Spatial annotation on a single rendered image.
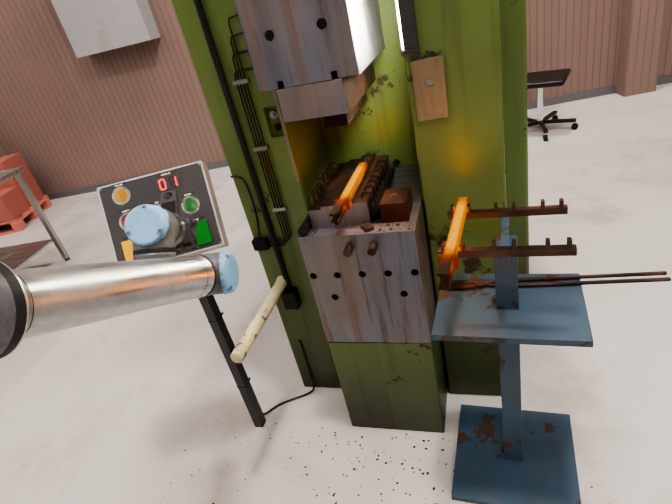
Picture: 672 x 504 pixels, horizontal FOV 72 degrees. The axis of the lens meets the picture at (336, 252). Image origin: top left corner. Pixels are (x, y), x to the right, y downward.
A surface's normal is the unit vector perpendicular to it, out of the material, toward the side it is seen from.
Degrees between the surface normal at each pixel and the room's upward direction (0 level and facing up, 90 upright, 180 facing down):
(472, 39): 90
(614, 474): 0
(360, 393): 90
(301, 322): 90
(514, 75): 90
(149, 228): 55
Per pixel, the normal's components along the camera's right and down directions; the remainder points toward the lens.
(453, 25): -0.25, 0.52
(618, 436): -0.21, -0.85
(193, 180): 0.04, -0.04
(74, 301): 0.97, 0.02
